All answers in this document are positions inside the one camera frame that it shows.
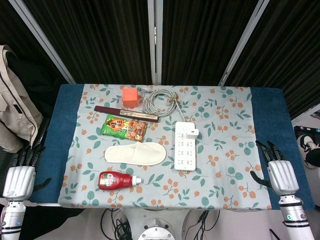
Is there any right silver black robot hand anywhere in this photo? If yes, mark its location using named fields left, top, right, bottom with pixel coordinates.
left=249, top=140, right=300, bottom=197

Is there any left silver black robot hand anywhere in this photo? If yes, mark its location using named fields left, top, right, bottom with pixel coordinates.
left=2, top=144, right=52, bottom=201

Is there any white power strip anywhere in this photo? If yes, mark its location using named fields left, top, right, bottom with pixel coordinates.
left=174, top=121, right=197, bottom=172

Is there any white charger plug adapter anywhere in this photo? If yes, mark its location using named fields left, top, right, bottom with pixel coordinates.
left=184, top=128, right=200, bottom=140

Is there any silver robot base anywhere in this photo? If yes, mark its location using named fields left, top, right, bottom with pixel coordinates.
left=137, top=216, right=176, bottom=240

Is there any dark folded hand fan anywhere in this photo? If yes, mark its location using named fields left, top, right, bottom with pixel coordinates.
left=93, top=105, right=160, bottom=123

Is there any white and black sneaker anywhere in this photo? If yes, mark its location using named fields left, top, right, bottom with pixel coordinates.
left=297, top=133, right=320, bottom=170

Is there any floral grey tablecloth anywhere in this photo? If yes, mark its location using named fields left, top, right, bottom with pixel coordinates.
left=57, top=83, right=273, bottom=210

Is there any blue table cover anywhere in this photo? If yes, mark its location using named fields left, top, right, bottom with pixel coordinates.
left=29, top=83, right=316, bottom=211

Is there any beige jacket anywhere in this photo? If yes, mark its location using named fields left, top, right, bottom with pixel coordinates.
left=0, top=44, right=44, bottom=154

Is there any red ketchup squeeze bottle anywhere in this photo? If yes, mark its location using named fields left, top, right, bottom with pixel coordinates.
left=98, top=171, right=142, bottom=191

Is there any green snack bag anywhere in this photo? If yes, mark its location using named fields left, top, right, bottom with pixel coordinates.
left=100, top=114, right=148, bottom=142

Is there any white disposable slipper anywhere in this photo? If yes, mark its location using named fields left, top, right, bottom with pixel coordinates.
left=104, top=142, right=167, bottom=167

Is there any orange cube block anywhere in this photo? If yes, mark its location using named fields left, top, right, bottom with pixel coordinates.
left=121, top=87, right=144, bottom=109

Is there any black pleated curtain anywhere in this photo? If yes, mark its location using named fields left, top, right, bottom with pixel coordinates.
left=0, top=0, right=320, bottom=121

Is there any black floor cable bundle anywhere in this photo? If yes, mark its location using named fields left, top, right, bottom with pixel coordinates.
left=191, top=209, right=221, bottom=240
left=99, top=208, right=132, bottom=240

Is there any white metal frame post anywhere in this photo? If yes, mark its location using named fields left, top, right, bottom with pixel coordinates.
left=217, top=0, right=271, bottom=86
left=146, top=0, right=164, bottom=85
left=14, top=0, right=76, bottom=85

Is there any coiled grey power cord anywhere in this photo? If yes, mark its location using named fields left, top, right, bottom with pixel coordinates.
left=139, top=86, right=188, bottom=123

